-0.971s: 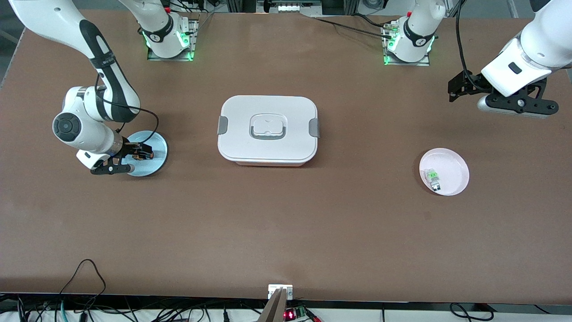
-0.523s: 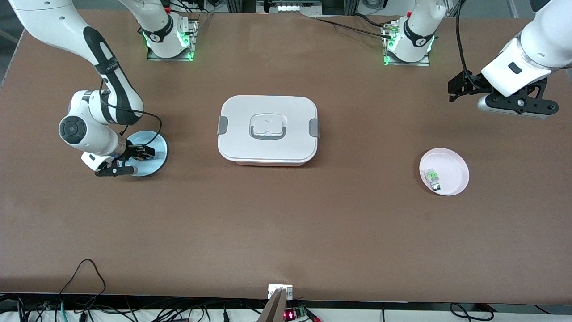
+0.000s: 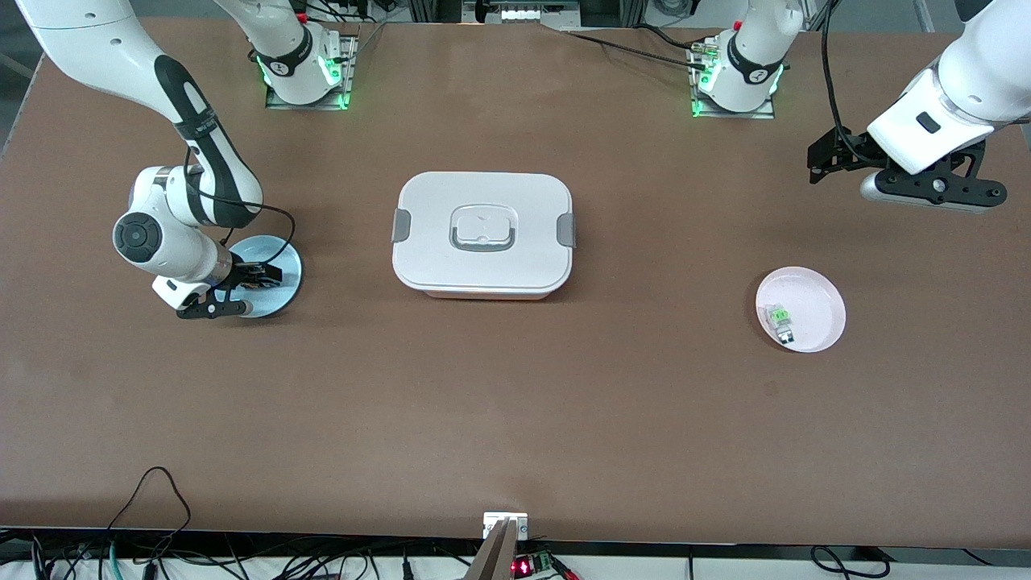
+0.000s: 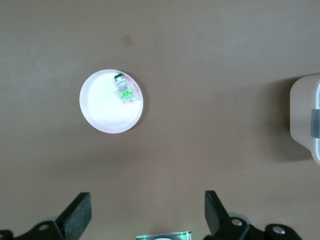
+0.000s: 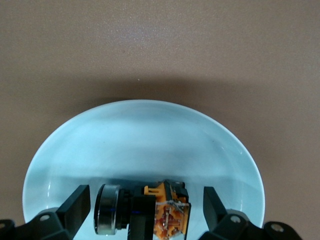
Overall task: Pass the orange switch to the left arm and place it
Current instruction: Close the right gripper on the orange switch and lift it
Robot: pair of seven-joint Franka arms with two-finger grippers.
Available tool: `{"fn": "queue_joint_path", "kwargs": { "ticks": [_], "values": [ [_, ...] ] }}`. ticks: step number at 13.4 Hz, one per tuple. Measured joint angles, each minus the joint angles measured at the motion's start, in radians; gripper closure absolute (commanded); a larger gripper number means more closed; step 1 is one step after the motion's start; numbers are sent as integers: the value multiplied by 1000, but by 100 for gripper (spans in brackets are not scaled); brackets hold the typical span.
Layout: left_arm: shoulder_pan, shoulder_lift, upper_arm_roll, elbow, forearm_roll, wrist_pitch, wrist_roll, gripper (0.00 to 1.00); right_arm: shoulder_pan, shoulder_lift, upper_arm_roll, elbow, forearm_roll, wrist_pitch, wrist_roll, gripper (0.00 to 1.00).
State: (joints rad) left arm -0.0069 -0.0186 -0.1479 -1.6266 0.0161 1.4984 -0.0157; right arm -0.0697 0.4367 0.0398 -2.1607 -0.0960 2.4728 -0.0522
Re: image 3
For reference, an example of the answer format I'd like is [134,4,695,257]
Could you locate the white lidded box grey clips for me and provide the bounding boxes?
[391,172,577,300]

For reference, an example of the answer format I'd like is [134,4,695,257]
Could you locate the light blue round plate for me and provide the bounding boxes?
[228,235,304,318]

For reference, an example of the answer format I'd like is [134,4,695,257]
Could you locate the pink round plate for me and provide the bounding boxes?
[756,267,847,354]

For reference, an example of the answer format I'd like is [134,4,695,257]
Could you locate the white power strip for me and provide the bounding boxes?
[499,5,578,22]

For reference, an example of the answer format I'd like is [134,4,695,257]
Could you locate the grey slanted bar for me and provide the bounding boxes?
[466,520,520,580]

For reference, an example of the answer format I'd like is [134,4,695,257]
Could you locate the circuit board with red display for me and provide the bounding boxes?
[511,552,558,578]

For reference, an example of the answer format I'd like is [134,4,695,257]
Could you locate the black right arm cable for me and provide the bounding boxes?
[184,145,297,271]

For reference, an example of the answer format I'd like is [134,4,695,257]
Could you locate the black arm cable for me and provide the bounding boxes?
[184,145,297,271]
[820,0,855,158]

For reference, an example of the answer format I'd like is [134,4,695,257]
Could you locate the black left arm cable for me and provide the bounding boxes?
[820,0,855,158]

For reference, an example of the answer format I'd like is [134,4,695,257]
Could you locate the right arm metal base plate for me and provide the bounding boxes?
[266,32,359,111]

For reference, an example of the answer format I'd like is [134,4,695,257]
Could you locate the black cables to arm base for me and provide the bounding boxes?
[564,28,711,70]

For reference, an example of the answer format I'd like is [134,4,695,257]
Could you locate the black looped cable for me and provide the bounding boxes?
[105,466,193,565]

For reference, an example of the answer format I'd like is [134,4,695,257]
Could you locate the white metal bracket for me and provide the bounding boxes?
[483,512,528,539]

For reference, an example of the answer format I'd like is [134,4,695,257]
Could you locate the black coiled cable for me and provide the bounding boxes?
[809,546,891,579]

